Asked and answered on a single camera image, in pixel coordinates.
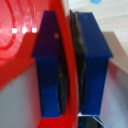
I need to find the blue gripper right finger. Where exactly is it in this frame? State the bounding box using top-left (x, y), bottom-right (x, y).
top-left (69, 10), bottom-right (114, 117)

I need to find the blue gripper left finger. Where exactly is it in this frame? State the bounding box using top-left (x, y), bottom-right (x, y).
top-left (31, 9), bottom-right (65, 120)

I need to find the red bowl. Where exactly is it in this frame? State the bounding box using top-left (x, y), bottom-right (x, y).
top-left (0, 0), bottom-right (84, 128)

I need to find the light blue mug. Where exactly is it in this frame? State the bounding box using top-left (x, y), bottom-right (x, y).
top-left (90, 0), bottom-right (102, 5)

